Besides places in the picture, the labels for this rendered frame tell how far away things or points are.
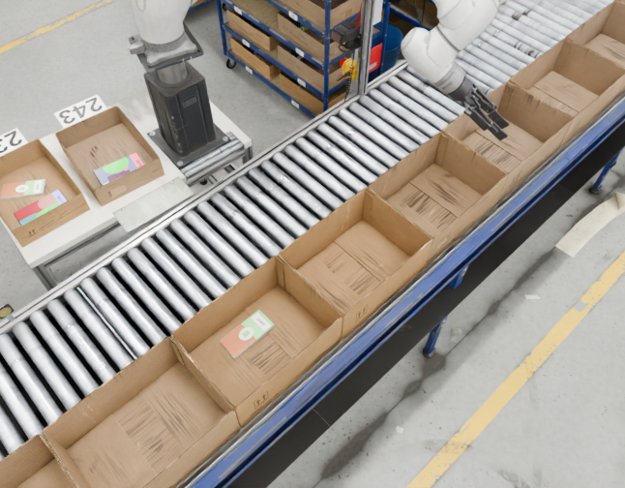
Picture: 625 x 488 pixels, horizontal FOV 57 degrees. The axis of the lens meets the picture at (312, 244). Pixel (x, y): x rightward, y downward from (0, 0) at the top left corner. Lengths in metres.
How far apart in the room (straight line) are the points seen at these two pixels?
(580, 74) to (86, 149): 2.09
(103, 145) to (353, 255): 1.21
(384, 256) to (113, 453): 1.02
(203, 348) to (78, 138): 1.21
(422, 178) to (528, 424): 1.21
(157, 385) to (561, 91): 1.98
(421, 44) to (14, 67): 3.31
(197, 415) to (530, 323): 1.80
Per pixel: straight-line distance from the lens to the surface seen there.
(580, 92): 2.74
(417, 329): 2.14
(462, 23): 1.76
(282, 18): 3.39
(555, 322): 3.05
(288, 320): 1.82
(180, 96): 2.28
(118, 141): 2.60
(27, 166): 2.65
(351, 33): 2.50
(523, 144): 2.41
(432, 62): 1.79
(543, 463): 2.75
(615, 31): 3.09
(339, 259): 1.94
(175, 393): 1.77
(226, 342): 1.79
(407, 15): 3.97
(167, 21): 2.13
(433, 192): 2.15
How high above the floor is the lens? 2.50
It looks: 55 degrees down
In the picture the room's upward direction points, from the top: straight up
